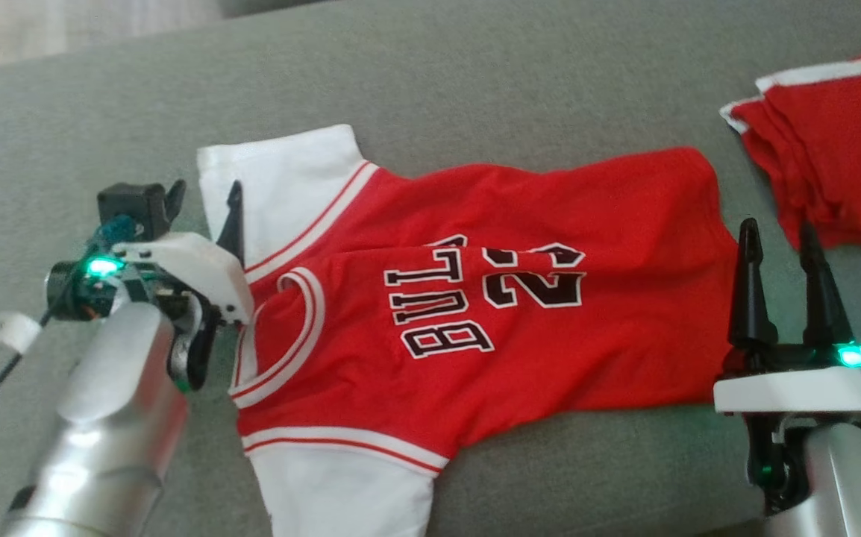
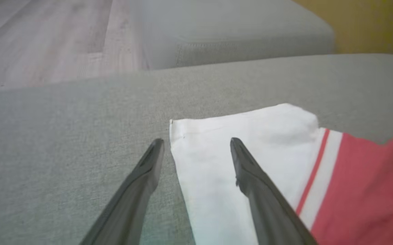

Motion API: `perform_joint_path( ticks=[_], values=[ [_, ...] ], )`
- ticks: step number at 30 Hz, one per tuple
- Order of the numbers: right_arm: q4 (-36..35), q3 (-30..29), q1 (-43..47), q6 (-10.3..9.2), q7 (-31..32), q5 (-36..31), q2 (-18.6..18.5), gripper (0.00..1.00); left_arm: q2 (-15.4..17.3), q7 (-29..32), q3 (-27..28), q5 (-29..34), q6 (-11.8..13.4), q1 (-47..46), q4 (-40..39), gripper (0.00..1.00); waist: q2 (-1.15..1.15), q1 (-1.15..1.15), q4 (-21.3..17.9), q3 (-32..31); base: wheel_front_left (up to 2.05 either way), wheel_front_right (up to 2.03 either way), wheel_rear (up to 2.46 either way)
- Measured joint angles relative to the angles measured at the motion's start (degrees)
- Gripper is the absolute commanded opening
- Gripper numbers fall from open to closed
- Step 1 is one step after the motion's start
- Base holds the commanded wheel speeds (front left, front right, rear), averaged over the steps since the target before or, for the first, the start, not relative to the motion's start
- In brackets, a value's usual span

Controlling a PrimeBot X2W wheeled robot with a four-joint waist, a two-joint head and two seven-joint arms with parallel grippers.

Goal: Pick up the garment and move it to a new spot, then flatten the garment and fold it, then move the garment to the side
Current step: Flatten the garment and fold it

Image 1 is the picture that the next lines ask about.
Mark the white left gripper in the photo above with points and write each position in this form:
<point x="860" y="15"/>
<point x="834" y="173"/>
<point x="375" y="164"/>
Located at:
<point x="199" y="268"/>

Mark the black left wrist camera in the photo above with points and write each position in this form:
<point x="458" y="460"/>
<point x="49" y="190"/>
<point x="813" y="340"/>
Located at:
<point x="132" y="205"/>

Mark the large grey sofa seat cushion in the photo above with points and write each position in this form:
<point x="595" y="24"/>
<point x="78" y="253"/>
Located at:
<point x="475" y="89"/>

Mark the red and white basketball jersey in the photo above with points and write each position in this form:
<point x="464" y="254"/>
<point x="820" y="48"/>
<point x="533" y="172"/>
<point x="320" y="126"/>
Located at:
<point x="550" y="224"/>

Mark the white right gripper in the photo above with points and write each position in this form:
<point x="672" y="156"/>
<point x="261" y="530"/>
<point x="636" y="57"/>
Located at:
<point x="789" y="391"/>

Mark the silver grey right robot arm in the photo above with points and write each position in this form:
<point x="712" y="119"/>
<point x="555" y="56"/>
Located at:
<point x="848" y="485"/>

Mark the red shorts with white stripe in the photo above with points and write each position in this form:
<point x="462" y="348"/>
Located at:
<point x="841" y="156"/>

